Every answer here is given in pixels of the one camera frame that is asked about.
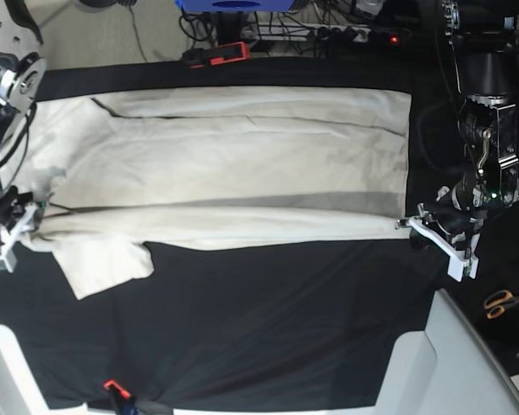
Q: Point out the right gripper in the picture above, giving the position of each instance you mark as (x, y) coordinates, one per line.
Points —
(12, 204)

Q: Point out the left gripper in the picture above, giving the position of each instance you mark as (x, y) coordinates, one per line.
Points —
(457, 216)

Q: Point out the white T-shirt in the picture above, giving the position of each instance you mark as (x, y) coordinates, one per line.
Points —
(209, 168)

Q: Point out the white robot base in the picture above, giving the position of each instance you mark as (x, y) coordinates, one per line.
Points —
(446, 368)
(19, 393)

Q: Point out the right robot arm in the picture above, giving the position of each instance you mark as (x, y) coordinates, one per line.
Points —
(21, 71)

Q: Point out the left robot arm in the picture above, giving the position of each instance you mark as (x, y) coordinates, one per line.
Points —
(482, 37)

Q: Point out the black table cloth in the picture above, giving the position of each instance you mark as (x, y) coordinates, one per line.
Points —
(294, 327)

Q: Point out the black power strip red light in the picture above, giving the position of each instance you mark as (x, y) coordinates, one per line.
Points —
(385, 37)

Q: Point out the orange clamp bottom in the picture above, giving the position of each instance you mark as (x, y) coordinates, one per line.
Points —
(119, 397)

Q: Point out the orange black clamp top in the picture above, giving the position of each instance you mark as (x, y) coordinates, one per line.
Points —
(223, 54)

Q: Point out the white power strip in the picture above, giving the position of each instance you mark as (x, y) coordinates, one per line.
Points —
(279, 32)

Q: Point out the blue plastic box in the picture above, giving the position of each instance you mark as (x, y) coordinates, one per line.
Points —
(197, 6)

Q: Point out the orange handled scissors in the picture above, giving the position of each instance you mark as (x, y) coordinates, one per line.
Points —
(499, 302)

